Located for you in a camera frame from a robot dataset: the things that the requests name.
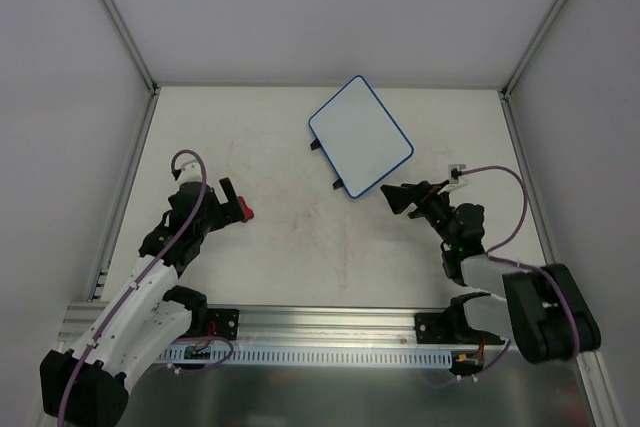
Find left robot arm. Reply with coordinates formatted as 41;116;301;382
39;176;253;426

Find left aluminium frame post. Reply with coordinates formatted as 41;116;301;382
98;0;158;94

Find right aluminium frame post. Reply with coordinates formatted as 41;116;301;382
500;0;570;98

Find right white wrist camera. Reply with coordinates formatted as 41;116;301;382
443;164;469;192

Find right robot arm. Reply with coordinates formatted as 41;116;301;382
381;181;602;364

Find aluminium frame post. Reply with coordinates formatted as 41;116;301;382
500;0;570;98
98;0;158;94

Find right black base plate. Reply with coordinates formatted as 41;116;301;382
413;311;455;345

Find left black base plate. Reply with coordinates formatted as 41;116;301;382
204;308;240;341

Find white slotted cable duct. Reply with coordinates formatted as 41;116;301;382
155;343;453;370

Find red whiteboard eraser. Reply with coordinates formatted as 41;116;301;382
237;196;255;223

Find aluminium mounting rail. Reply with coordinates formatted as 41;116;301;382
58;300;506;346

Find purple cable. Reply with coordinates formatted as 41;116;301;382
57;149;235;427
424;165;584;388

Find blue framed whiteboard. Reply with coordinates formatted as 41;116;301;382
308;75;415;200

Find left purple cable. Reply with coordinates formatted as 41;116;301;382
57;149;235;427

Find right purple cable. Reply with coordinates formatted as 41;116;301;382
424;165;584;388

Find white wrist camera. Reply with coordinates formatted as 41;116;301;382
172;159;203;185
443;164;469;192

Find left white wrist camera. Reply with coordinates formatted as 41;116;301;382
172;159;203;185

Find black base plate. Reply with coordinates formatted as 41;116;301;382
204;308;240;341
413;311;455;345

